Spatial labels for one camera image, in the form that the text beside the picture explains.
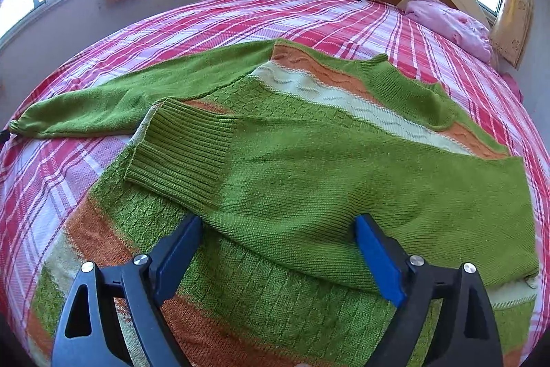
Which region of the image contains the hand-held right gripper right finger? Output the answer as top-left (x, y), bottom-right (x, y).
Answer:
top-left (353, 213), bottom-right (503, 367)

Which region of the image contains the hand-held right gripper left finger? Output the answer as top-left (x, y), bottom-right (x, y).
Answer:
top-left (51, 214), bottom-right (204, 367)

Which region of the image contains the green striped knit sweater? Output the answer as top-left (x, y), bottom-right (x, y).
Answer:
top-left (9, 38), bottom-right (540, 367)

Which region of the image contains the bed with red plaid sheet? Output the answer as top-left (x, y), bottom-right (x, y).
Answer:
top-left (0, 0), bottom-right (546, 367)

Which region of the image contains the pink pillow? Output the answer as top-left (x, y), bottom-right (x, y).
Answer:
top-left (404, 0), bottom-right (493, 63)

